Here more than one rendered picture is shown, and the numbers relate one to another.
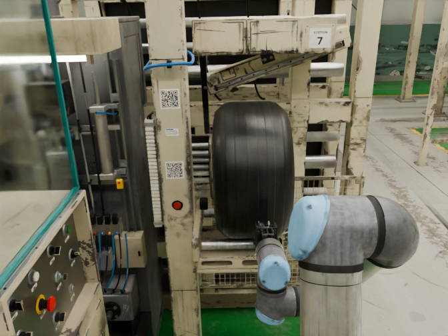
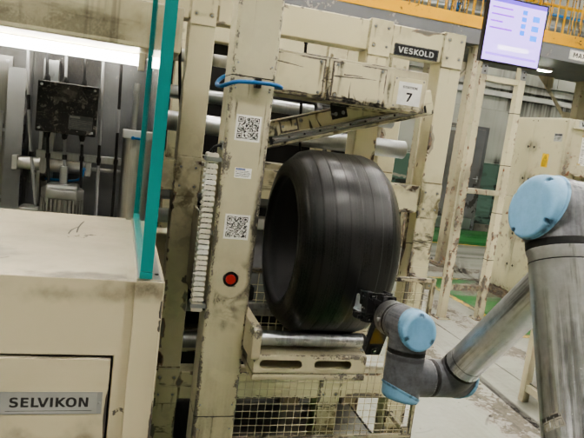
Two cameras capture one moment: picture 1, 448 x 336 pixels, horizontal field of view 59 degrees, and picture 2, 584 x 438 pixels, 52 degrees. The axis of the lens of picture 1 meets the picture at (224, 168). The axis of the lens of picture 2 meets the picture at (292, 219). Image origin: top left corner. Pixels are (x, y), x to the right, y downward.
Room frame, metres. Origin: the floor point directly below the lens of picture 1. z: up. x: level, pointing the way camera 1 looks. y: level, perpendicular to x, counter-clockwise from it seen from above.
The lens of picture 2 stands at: (-0.24, 0.55, 1.52)
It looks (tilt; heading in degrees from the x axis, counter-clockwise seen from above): 8 degrees down; 343
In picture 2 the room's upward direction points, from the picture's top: 7 degrees clockwise
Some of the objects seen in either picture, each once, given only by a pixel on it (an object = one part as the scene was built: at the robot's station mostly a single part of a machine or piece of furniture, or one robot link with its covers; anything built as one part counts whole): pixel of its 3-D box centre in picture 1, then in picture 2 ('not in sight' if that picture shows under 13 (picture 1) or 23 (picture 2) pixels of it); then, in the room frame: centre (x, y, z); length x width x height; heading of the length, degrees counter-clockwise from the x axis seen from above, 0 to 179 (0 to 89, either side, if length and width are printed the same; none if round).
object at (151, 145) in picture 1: (155, 174); (205, 232); (1.52, 0.28, 1.19); 0.05 x 0.04 x 0.48; 0
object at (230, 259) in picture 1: (239, 257); (307, 359); (1.42, -0.06, 0.84); 0.36 x 0.09 x 0.06; 90
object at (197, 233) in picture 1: (198, 227); (244, 321); (1.56, 0.12, 0.90); 0.40 x 0.03 x 0.10; 0
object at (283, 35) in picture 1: (261, 35); (336, 83); (1.86, -0.18, 1.71); 0.61 x 0.25 x 0.15; 90
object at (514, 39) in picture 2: not in sight; (513, 33); (4.46, -2.64, 2.60); 0.60 x 0.05 x 0.55; 90
